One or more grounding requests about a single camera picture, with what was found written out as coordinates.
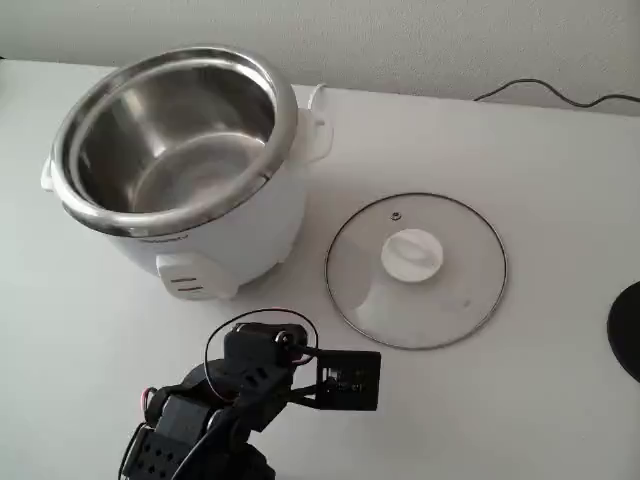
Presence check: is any glass lid with white knob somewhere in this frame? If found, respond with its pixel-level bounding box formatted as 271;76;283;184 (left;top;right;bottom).
324;192;508;351

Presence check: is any white rice cooker body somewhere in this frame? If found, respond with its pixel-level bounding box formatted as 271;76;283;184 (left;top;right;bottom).
39;82;334;301

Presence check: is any steel inner cooking pot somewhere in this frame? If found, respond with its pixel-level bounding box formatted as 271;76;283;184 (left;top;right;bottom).
49;45;296;239

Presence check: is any black round stand base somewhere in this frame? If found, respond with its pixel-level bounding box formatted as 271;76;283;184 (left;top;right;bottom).
606;280;640;385

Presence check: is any white power cord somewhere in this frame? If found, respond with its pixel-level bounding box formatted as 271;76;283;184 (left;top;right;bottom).
302;83;329;109

